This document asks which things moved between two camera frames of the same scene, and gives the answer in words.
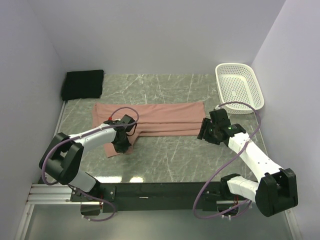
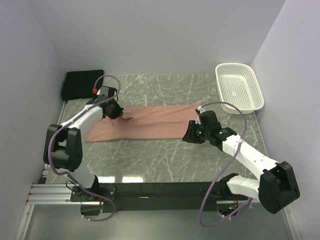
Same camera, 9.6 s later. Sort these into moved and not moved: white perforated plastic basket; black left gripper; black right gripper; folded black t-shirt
Moved: black left gripper; black right gripper
Not moved: folded black t-shirt; white perforated plastic basket
